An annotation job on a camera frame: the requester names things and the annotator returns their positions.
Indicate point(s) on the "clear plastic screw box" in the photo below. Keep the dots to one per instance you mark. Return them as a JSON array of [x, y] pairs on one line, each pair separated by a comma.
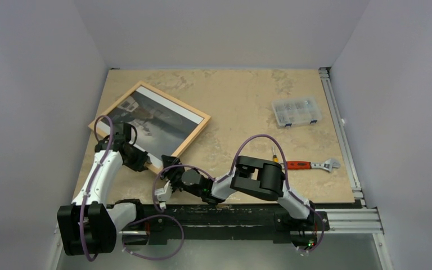
[[291, 112]]

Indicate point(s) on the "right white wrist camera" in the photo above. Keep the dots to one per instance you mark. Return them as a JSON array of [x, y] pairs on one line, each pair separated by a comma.
[[162, 195]]

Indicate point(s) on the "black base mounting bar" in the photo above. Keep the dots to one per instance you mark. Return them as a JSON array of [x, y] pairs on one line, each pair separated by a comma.
[[258, 222]]

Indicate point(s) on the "red handled adjustable wrench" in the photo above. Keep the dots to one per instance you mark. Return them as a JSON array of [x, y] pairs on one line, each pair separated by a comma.
[[327, 165]]

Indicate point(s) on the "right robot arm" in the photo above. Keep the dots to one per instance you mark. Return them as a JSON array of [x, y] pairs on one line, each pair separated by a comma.
[[262, 179]]

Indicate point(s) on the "wooden picture frame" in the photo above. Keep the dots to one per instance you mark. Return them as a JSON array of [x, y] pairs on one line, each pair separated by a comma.
[[163, 124]]

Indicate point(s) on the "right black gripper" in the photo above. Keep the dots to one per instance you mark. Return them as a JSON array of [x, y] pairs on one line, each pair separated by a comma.
[[172, 171]]

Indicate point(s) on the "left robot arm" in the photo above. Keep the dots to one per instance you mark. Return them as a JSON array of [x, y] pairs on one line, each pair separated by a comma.
[[87, 226]]

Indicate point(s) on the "yellow handled screwdriver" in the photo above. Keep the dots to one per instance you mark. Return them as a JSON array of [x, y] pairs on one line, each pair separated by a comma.
[[274, 155]]

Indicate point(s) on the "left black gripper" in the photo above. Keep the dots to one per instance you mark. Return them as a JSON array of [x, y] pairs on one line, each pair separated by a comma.
[[139, 165]]

